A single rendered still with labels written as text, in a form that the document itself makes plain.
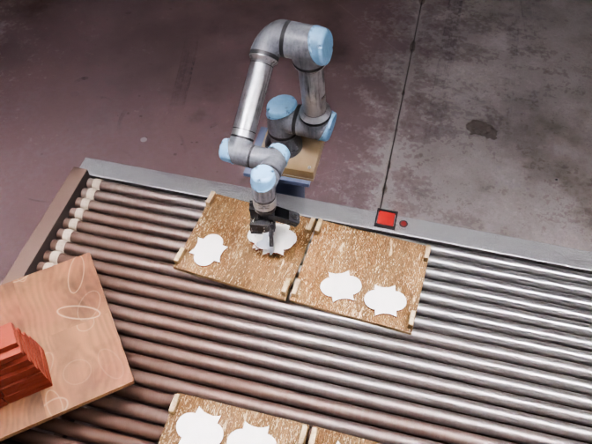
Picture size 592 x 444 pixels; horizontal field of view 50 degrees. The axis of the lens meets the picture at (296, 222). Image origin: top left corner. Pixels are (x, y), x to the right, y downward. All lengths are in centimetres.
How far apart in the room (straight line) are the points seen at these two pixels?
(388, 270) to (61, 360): 108
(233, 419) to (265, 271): 52
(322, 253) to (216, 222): 41
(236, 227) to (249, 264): 17
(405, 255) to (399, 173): 154
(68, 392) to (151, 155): 217
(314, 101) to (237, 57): 228
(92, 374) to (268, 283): 63
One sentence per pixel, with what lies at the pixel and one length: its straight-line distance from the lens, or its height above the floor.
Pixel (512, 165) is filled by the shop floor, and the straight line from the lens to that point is 392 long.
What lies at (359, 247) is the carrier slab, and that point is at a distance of 224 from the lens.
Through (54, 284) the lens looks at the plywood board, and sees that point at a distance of 217.
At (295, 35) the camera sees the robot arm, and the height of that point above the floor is 155.
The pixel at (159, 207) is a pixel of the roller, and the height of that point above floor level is 92.
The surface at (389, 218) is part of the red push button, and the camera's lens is 233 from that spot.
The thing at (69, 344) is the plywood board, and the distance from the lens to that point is 205.
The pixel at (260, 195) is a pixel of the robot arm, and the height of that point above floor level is 127.
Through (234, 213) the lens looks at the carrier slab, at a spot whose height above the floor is 94.
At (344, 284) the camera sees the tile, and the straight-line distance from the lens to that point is 214.
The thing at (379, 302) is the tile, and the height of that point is 94.
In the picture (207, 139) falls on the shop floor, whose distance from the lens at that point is 392.
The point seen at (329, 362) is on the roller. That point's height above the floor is 91.
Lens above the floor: 277
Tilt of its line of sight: 53 degrees down
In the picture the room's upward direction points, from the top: 1 degrees counter-clockwise
